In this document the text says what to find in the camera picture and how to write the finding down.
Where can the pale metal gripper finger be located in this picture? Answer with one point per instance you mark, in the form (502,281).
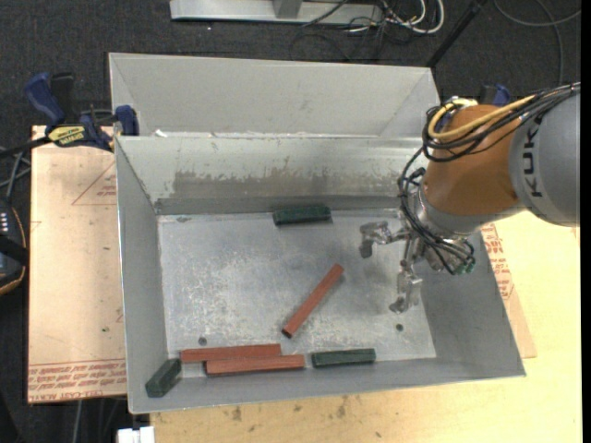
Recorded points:
(408,285)
(375,234)

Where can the dark green flat block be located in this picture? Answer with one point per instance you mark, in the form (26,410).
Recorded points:
(344,357)
(302,214)
(163,378)

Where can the red-brown flat block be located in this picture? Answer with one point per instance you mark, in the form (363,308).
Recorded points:
(256,365)
(231,353)
(314,301)

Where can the grey metal bin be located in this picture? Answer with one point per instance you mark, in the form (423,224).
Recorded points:
(258,270)

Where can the brown cardboard board red print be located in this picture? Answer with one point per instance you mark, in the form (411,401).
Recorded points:
(74,256)

